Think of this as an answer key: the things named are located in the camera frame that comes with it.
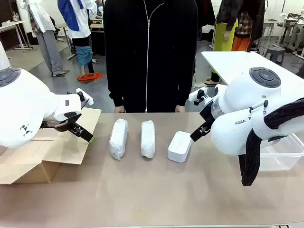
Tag white background desk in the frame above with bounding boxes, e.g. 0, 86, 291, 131
0, 20, 34, 51

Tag person right forearm black sleeve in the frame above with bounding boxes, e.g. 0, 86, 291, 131
106, 54, 125, 108

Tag white tall rounded pillar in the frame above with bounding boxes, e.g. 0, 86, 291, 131
0, 40, 11, 71

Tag sewing machine workstation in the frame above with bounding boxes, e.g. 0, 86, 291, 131
261, 11, 304, 55

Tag orange cloth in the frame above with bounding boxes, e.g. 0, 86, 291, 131
76, 72, 105, 82

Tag white rectangular box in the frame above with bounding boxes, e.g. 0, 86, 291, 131
167, 131, 193, 164

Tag mannequin white shirt grey trousers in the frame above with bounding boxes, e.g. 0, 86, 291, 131
16, 0, 65, 77

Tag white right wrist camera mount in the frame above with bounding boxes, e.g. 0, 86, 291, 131
189, 86, 216, 106

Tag clear plastic bin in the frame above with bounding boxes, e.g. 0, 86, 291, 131
259, 132, 304, 171

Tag person left forearm black sleeve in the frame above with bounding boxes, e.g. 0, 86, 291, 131
176, 54, 198, 107

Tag white side table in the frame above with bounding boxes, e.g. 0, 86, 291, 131
201, 50, 304, 105

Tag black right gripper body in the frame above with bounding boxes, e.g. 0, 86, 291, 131
200, 100, 215, 129

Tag figure with yellow apron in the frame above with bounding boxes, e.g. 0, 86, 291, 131
204, 0, 239, 86

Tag brown cardboard box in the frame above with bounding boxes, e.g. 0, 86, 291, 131
0, 107, 103, 185

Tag grey plastic stool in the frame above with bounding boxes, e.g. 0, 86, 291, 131
264, 47, 286, 66

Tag person torso black hoodie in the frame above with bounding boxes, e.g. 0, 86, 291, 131
103, 0, 199, 114

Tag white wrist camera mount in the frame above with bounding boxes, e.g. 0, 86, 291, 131
189, 86, 216, 106
75, 88, 94, 106

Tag black braided cable sleeve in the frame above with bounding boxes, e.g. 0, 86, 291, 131
238, 98, 304, 187

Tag figure plaid shirt orange trousers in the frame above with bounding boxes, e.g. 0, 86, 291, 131
231, 0, 266, 52

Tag bubble-wrapped clock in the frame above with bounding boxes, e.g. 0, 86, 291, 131
140, 120, 156, 160
109, 118, 129, 161

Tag mannequin blue white jacket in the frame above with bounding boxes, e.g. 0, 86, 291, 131
57, 0, 98, 76

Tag dark hanging coat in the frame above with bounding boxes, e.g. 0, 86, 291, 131
196, 0, 217, 42

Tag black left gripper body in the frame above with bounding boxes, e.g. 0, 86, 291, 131
55, 119, 83, 135

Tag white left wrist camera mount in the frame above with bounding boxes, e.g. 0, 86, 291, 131
75, 88, 94, 106

